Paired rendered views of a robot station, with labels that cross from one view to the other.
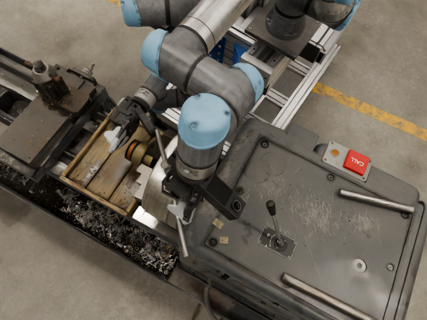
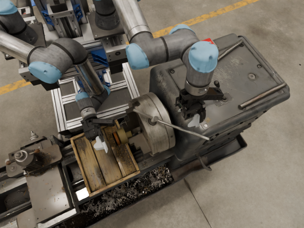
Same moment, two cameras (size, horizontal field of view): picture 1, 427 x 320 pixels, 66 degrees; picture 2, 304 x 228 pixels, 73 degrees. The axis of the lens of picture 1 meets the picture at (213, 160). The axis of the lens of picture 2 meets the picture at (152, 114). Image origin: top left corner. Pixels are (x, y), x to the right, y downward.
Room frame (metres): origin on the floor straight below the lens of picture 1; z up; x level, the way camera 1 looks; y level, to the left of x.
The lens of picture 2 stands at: (0.10, 0.39, 2.10)
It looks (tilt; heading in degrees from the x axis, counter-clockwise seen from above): 66 degrees down; 310
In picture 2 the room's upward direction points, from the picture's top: 6 degrees clockwise
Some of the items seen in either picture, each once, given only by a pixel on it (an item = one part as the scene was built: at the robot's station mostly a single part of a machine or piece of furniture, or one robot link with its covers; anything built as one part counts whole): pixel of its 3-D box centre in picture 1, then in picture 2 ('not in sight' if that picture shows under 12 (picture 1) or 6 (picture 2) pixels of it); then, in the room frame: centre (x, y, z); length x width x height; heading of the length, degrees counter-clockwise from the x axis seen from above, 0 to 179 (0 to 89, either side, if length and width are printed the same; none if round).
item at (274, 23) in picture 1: (288, 14); (106, 14); (1.00, -0.18, 1.21); 0.15 x 0.15 x 0.10
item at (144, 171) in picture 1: (146, 188); (142, 145); (0.30, 0.20, 1.08); 0.12 x 0.11 x 0.05; 161
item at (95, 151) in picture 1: (121, 159); (104, 155); (0.45, 0.36, 0.89); 0.36 x 0.30 x 0.04; 161
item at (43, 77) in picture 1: (42, 71); (23, 156); (0.63, 0.63, 1.13); 0.08 x 0.08 x 0.03
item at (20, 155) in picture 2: (38, 65); (19, 155); (0.63, 0.63, 1.17); 0.04 x 0.04 x 0.03
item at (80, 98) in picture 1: (63, 97); (42, 160); (0.62, 0.61, 0.99); 0.20 x 0.10 x 0.05; 71
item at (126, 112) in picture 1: (129, 115); (92, 128); (0.55, 0.32, 1.08); 0.12 x 0.09 x 0.08; 161
